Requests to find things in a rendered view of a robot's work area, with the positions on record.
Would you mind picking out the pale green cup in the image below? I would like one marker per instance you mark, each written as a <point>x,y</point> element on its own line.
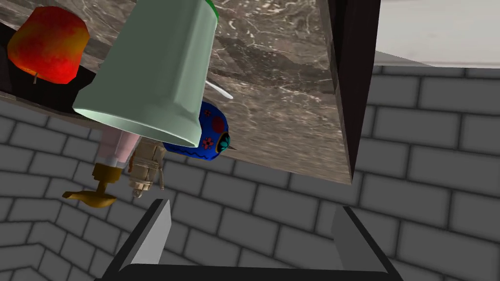
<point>156,74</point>

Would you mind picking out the blue flower-painted jar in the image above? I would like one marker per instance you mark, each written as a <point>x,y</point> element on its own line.
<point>213,134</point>

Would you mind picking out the pink dispenser with gold pump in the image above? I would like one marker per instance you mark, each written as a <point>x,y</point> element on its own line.
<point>113,150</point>

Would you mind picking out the red yellow apple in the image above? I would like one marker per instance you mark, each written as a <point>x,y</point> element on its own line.
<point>49,43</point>

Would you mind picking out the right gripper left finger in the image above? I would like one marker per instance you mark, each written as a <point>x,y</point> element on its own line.
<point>154,234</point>

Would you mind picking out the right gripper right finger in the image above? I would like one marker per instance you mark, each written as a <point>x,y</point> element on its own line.
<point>351,244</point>

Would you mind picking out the white thin utensil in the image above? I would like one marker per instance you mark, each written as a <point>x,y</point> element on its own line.
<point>220,90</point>

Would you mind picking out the beige wrapped bottle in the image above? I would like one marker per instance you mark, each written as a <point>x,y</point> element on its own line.
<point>145,166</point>

